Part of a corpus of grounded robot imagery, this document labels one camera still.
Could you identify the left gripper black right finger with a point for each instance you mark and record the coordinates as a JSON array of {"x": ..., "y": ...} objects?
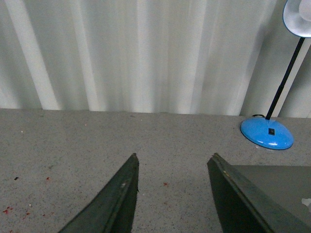
[{"x": 243, "y": 208}]

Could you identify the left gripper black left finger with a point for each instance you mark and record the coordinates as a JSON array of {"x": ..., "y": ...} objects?
[{"x": 113, "y": 208}]

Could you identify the grey laptop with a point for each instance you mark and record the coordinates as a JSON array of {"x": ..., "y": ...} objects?
[{"x": 289, "y": 186}]

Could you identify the blue desk lamp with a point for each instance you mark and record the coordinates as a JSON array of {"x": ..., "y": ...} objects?
[{"x": 260, "y": 129}]

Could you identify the white pleated curtain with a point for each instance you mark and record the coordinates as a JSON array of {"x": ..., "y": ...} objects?
[{"x": 217, "y": 57}]

